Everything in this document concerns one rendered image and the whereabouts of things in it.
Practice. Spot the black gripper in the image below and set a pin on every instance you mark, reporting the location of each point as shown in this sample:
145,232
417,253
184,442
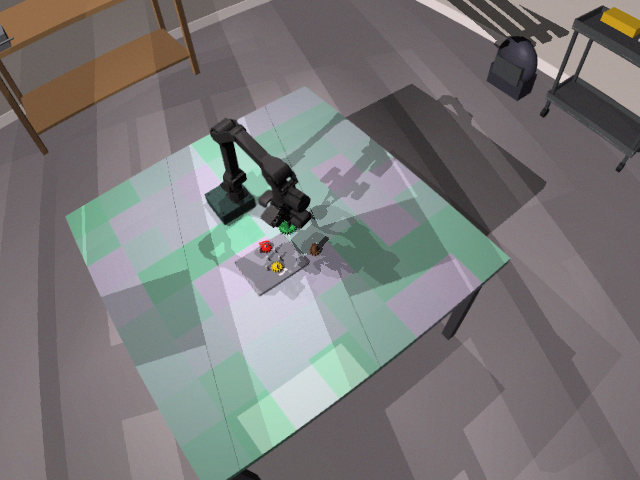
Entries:
294,217

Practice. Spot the brown gear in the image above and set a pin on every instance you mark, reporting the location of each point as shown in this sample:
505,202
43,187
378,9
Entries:
314,250

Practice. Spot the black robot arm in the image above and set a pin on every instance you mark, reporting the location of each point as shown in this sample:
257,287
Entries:
228,131

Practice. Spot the green gear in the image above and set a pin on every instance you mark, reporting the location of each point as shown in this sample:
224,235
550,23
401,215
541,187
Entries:
284,228

